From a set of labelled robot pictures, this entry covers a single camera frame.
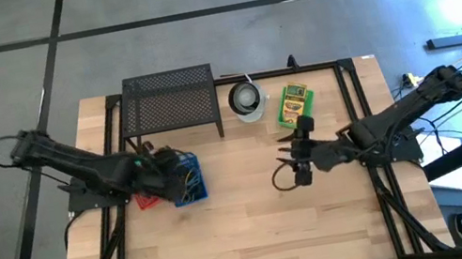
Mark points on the yellow green pencil box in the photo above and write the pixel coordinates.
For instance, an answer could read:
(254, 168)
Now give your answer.
(295, 89)

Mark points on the black aluminium rig frame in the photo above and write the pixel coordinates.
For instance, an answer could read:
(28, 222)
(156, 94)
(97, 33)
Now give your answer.
(273, 73)

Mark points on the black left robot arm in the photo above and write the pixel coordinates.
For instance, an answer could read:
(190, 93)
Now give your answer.
(74, 162)

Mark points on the yellow power plug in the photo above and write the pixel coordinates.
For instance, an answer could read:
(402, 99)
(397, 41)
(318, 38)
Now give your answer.
(410, 80)

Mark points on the white cylindrical lamp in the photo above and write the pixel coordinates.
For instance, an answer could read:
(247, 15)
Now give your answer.
(247, 98)

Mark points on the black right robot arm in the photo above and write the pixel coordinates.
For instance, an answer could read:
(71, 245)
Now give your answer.
(399, 111)

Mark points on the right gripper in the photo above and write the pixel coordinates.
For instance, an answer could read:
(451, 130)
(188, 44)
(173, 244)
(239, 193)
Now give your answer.
(311, 153)

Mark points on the red plastic basket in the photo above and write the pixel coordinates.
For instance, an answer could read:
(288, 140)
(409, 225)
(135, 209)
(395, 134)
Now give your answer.
(146, 202)

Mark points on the small black clamp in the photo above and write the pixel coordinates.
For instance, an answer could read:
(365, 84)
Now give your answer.
(291, 62)

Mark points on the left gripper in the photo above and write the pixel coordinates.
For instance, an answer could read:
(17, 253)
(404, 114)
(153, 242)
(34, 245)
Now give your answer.
(163, 175)

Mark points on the blue plastic basket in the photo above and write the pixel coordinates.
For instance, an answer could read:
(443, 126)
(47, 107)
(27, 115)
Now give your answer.
(199, 194)

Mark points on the yellow crayon box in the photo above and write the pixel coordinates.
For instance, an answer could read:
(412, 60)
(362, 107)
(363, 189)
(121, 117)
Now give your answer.
(294, 111)

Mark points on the green plastic basket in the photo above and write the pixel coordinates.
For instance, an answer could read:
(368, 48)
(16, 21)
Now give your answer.
(311, 103)

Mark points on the black perforated metal shelf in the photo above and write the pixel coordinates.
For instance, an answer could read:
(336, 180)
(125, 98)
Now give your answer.
(168, 100)

